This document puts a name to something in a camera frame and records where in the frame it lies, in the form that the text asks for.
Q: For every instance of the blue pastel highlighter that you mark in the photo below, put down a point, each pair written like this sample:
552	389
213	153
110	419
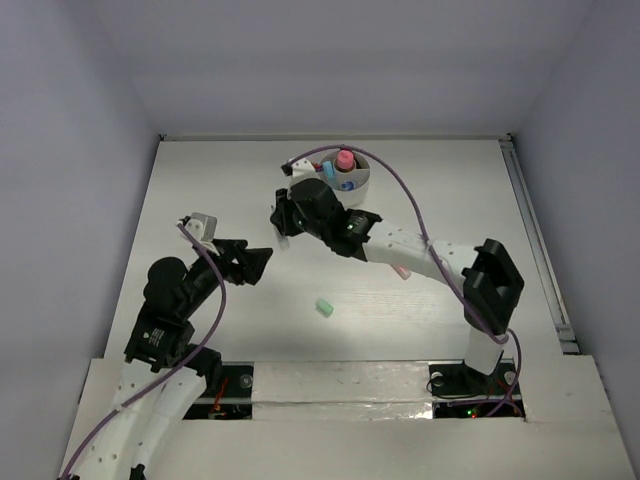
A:
328	170

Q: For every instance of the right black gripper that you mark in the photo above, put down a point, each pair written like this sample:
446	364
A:
282	213

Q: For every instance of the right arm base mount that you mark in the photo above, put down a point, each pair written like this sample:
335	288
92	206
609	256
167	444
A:
459	392

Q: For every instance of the green pastel highlighter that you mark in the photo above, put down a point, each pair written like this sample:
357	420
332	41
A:
284	243

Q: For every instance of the pink capped pencil tube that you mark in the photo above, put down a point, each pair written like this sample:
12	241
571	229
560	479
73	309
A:
345	161

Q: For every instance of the orange pastel highlighter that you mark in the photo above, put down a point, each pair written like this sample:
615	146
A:
405	274

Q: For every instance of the white round desk organizer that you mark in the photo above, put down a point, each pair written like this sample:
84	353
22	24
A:
348	174

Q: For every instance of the green marker cap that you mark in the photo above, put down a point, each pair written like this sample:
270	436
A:
324	307

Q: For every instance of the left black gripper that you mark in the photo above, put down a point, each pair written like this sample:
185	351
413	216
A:
235	258

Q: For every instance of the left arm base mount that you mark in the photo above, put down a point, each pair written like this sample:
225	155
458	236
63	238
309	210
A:
230	400

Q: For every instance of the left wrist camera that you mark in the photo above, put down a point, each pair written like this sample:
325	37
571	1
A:
200	226

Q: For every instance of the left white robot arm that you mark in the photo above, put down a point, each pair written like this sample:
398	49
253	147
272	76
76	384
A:
163	371

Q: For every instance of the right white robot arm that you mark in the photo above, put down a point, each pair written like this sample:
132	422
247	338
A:
485	276

